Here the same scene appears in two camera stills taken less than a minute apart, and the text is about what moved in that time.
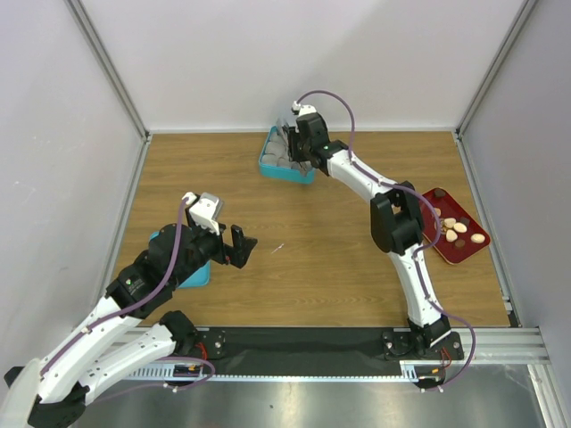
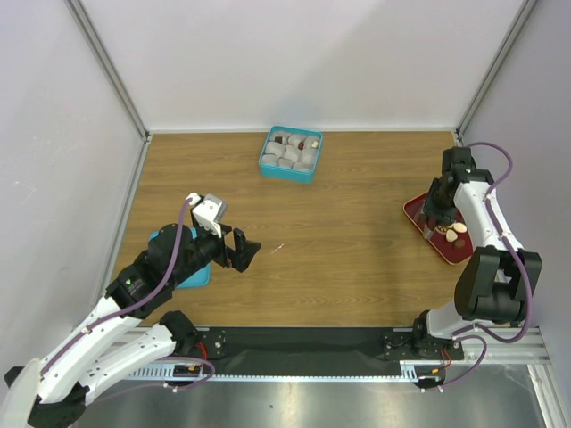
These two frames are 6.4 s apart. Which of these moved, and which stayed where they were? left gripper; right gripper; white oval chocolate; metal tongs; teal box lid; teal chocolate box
Moved: right gripper; metal tongs
Stayed: white oval chocolate; teal box lid; left gripper; teal chocolate box
